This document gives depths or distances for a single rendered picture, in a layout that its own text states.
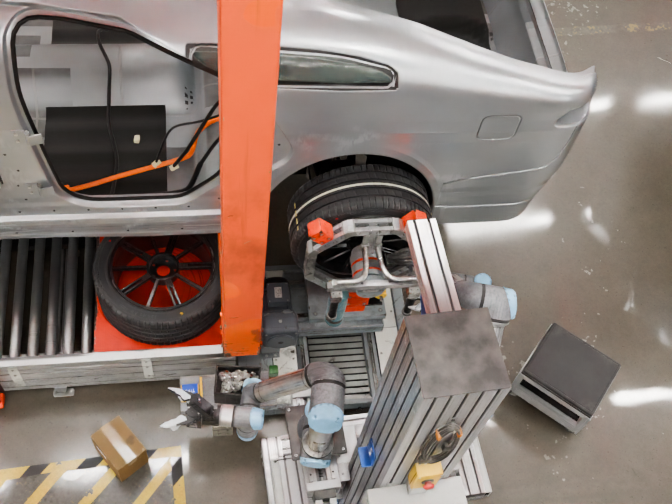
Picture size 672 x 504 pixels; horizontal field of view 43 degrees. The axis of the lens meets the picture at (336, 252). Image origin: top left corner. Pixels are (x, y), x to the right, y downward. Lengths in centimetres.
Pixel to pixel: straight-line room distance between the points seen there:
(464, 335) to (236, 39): 101
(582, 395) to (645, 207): 162
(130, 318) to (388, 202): 132
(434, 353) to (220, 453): 216
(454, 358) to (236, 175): 93
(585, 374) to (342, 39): 213
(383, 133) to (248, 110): 110
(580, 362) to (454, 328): 212
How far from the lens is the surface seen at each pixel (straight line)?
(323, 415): 287
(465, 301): 336
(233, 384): 387
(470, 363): 239
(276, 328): 416
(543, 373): 439
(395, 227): 366
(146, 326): 410
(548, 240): 523
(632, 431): 484
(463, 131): 361
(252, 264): 325
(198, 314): 410
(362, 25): 332
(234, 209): 293
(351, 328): 448
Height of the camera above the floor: 413
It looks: 58 degrees down
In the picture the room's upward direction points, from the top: 11 degrees clockwise
